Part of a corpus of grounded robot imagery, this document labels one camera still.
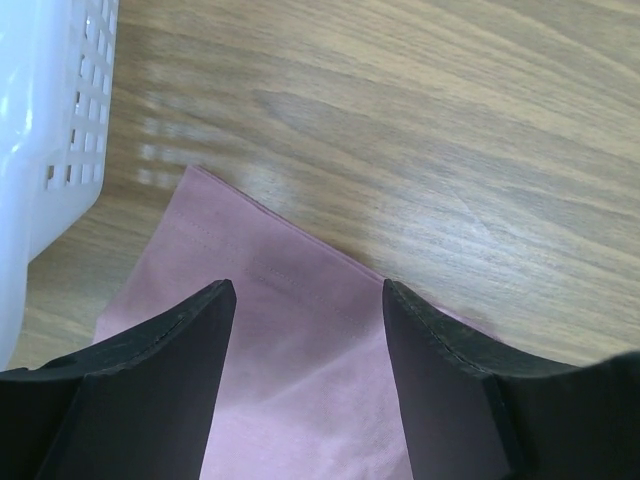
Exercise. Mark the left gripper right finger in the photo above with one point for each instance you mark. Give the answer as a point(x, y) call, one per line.
point(473, 407)

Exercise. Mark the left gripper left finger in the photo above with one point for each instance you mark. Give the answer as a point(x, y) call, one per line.
point(138, 405)

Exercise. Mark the dusty pink t shirt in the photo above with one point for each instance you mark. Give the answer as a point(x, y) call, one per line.
point(307, 390)

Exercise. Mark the white plastic laundry basket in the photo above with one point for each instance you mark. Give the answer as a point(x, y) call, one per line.
point(57, 67)

